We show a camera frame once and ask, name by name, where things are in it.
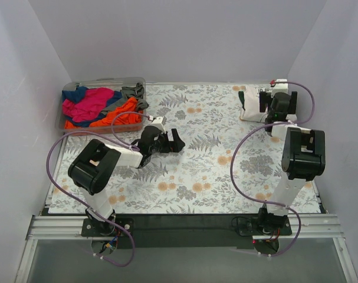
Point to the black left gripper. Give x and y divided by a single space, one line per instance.
170 141

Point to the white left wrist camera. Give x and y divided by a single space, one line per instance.
159 122

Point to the floral patterned table mat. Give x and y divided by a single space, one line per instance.
216 172

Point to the clear plastic bin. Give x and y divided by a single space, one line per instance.
103 106

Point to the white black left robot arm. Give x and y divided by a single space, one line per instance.
92 168

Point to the white and green t-shirt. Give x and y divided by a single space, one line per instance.
249 97

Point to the aluminium frame rail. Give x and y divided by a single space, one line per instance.
55 227

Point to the pink t-shirt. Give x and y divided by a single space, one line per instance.
87 103

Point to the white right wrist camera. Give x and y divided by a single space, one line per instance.
279 86

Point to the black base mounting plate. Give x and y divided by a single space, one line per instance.
185 230

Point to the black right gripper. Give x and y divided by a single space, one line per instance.
263 101

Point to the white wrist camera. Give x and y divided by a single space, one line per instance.
159 122
279 86

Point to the orange t-shirt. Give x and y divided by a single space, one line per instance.
120 116

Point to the navy blue t-shirt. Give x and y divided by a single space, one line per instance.
75 95

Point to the grey t-shirt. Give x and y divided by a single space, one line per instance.
119 98

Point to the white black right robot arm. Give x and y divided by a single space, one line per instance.
303 158

